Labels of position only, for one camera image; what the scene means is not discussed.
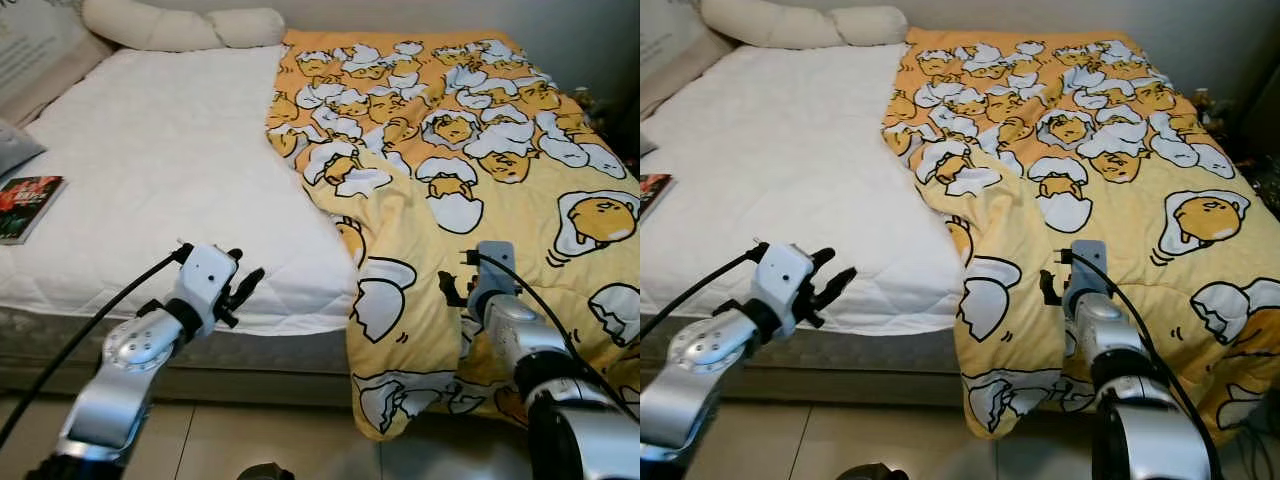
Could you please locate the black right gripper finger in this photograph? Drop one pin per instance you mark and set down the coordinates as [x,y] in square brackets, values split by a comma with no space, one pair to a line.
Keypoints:
[455,292]
[1052,290]

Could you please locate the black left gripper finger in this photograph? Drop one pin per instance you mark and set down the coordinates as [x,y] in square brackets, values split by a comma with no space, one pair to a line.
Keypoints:
[233,257]
[838,284]
[823,259]
[248,282]

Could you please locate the dark red cover book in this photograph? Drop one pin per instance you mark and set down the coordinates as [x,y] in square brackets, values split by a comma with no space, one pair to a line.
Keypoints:
[653,195]
[28,205]

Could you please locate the grey plush pillow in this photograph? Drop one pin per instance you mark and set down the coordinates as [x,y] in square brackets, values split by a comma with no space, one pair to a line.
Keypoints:
[15,150]

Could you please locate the white quilted mattress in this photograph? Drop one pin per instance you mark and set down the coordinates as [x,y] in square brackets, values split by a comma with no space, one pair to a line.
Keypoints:
[170,170]
[790,170]

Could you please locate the yellow egg cartoon blanket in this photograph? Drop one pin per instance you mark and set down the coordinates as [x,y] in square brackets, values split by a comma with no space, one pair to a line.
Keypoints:
[1100,150]
[480,150]

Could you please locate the cream bolster pillow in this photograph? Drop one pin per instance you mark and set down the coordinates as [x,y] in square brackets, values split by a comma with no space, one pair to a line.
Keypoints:
[790,22]
[160,25]

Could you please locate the dark bedside furniture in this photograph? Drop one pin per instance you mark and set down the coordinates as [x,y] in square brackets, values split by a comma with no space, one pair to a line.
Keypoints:
[1255,140]

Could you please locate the beige printed headboard cushion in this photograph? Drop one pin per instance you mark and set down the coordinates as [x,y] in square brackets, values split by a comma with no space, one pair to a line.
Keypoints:
[670,40]
[40,50]

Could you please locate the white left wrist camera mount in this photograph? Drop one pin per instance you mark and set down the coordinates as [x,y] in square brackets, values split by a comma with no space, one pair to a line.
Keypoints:
[205,280]
[782,280]

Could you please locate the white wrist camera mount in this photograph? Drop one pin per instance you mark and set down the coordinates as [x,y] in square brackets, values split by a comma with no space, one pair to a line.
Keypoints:
[205,280]
[495,275]
[1090,275]
[782,280]

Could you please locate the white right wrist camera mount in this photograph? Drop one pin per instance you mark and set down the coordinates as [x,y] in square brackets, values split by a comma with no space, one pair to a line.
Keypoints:
[1090,275]
[495,275]

